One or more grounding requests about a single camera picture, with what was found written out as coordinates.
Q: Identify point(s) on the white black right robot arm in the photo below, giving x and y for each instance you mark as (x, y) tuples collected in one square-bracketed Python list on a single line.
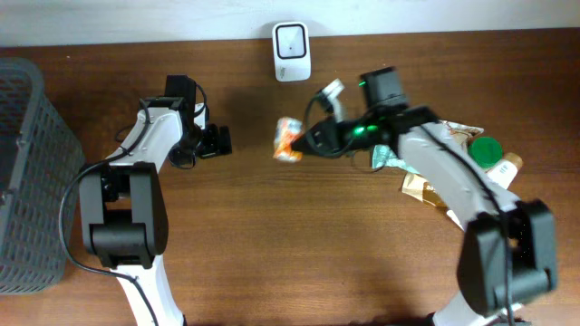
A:
[(508, 256)]

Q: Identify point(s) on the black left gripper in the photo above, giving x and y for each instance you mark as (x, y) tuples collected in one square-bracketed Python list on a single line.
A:
[(217, 140)]

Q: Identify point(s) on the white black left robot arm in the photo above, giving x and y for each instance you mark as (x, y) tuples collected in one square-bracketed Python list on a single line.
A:
[(124, 219)]

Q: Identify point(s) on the small orange white packet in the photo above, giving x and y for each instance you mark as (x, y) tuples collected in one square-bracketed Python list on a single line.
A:
[(287, 131)]

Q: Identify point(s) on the teal tissue packet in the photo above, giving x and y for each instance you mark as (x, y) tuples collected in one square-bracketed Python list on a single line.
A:
[(384, 157)]

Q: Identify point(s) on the white cream tube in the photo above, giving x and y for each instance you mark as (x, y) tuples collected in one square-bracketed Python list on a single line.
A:
[(504, 171)]

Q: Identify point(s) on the white barcode scanner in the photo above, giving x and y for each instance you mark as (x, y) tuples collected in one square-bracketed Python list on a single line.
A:
[(291, 49)]

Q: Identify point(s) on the grey plastic mesh basket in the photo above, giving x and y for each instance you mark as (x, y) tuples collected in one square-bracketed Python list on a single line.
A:
[(40, 155)]

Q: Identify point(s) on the green lid spice jar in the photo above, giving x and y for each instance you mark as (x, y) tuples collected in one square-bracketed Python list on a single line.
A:
[(485, 151)]

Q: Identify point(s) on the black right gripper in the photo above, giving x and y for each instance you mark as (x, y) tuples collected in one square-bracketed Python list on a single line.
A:
[(326, 143)]

